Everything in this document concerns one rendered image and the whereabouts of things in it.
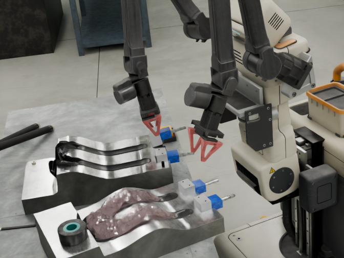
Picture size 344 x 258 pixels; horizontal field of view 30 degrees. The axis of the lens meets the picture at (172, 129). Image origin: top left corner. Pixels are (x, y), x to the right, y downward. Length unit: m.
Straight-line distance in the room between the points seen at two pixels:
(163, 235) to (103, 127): 0.92
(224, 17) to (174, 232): 0.62
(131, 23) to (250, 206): 1.62
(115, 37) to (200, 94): 4.15
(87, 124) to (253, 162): 0.78
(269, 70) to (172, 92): 3.03
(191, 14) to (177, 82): 2.84
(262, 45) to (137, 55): 0.46
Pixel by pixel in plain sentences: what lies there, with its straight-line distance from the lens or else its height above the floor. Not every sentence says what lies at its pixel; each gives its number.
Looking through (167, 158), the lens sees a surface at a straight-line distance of 2.16.
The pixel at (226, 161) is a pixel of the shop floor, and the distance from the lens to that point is 3.90.
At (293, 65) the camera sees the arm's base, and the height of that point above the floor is 1.22.
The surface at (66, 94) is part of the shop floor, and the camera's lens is 5.16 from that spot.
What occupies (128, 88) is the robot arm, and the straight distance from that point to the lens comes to 2.16.
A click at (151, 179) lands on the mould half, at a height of 0.86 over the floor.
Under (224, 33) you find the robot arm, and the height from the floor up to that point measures 1.36.
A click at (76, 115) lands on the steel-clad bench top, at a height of 0.80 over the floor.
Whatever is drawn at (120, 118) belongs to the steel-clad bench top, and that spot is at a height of 0.80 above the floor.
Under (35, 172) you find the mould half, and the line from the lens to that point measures 2.30.
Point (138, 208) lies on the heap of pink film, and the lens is 1.89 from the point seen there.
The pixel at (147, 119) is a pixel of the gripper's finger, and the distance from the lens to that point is 2.19.
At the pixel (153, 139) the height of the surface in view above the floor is 0.92.
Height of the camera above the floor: 1.95
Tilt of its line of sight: 27 degrees down
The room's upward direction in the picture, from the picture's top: 7 degrees counter-clockwise
